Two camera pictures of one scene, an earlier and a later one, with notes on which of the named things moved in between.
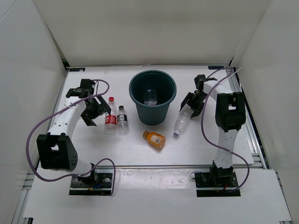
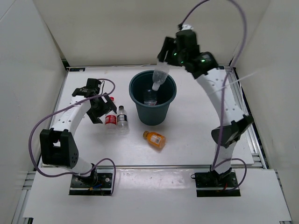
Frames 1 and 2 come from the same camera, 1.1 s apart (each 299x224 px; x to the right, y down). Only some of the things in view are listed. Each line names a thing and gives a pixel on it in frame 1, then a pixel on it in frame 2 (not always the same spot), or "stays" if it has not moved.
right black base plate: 202,179 stays
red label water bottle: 111,119 stays
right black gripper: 197,109 → 167,43
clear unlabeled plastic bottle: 183,119 → 160,74
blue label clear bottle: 150,97 stays
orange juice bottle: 154,138 stays
